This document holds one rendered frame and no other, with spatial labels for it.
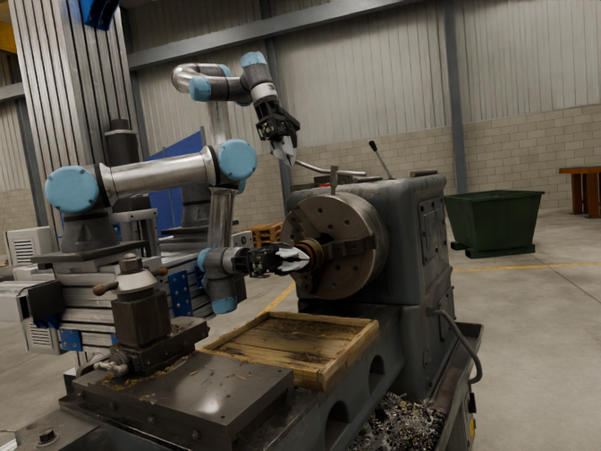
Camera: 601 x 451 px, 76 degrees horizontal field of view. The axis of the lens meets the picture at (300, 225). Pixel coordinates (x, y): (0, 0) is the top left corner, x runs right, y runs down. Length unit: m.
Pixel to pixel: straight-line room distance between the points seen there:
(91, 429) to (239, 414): 0.30
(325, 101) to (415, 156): 2.98
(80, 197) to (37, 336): 0.83
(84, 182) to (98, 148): 0.45
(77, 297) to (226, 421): 0.78
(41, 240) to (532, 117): 11.05
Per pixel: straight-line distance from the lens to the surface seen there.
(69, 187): 1.09
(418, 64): 11.59
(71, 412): 0.89
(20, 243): 1.73
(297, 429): 0.66
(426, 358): 1.37
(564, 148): 11.76
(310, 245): 1.03
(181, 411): 0.64
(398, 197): 1.20
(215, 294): 1.16
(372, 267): 1.09
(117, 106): 1.63
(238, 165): 1.11
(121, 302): 0.76
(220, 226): 1.26
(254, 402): 0.61
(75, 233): 1.23
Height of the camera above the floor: 1.27
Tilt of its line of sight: 6 degrees down
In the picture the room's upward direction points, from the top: 7 degrees counter-clockwise
